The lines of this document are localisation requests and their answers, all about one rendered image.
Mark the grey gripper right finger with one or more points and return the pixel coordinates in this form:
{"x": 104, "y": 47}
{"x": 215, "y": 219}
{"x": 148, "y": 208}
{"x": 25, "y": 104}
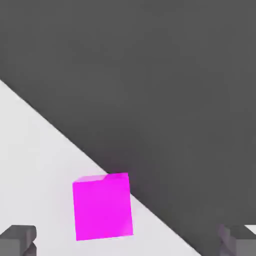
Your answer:
{"x": 240, "y": 243}

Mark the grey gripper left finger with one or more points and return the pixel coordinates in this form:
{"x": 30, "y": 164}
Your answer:
{"x": 16, "y": 240}

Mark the small magenta cube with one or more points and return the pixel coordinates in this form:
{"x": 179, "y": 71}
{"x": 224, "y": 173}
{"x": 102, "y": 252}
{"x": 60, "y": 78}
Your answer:
{"x": 102, "y": 208}

